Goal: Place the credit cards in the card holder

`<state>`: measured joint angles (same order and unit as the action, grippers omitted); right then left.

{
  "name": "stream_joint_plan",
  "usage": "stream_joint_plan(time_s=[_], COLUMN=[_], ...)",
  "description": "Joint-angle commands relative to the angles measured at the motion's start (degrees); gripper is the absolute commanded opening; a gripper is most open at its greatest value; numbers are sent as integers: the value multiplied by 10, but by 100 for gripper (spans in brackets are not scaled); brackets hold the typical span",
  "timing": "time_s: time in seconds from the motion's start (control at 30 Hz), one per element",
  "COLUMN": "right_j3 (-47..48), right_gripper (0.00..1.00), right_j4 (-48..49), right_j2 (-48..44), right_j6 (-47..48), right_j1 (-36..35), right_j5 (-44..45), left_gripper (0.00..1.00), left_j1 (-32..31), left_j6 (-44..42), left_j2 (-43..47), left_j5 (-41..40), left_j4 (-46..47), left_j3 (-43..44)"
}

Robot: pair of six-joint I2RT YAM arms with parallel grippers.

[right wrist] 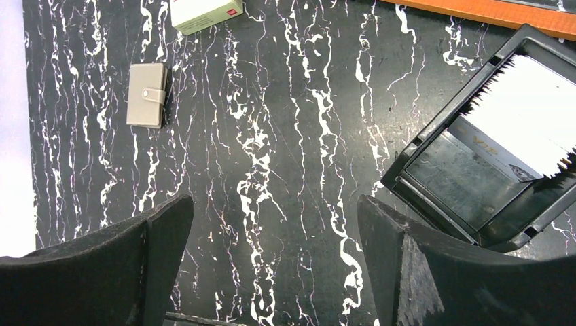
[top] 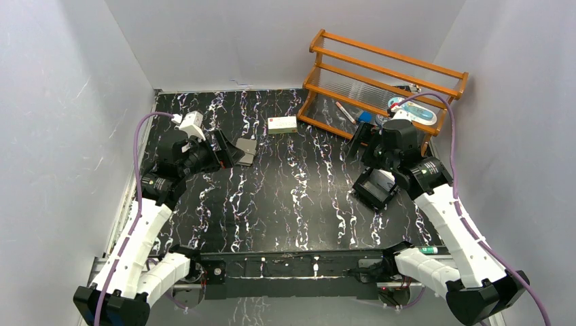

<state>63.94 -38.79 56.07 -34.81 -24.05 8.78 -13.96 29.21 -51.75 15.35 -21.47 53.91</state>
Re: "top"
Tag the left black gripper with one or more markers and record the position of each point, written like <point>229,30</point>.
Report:
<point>215,147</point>

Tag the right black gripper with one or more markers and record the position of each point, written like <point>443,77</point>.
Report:
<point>363,135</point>

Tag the grey card holder wallet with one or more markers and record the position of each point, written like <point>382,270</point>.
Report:
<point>249,146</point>

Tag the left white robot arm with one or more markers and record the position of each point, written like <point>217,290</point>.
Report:
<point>127,286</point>

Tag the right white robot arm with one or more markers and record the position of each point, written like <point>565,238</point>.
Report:
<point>478,286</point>

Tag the black card tray box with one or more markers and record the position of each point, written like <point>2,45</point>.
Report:
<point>375,188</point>

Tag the blue small block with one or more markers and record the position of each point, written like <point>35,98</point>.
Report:
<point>365,117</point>

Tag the white marker pen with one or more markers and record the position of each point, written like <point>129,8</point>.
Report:
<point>349,117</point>

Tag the white small cardboard box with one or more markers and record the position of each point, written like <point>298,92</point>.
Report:
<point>282,125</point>

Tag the orange wooden shelf rack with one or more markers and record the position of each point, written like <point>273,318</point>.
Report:
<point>365,77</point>

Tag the blister pack blue tool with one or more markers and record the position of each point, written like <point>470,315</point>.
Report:
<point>411,111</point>

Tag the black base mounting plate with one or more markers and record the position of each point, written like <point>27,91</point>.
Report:
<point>363,274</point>

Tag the green white marker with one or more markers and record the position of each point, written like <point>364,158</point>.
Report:
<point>429,250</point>

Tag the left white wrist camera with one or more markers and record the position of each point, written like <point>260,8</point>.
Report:
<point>190,124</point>

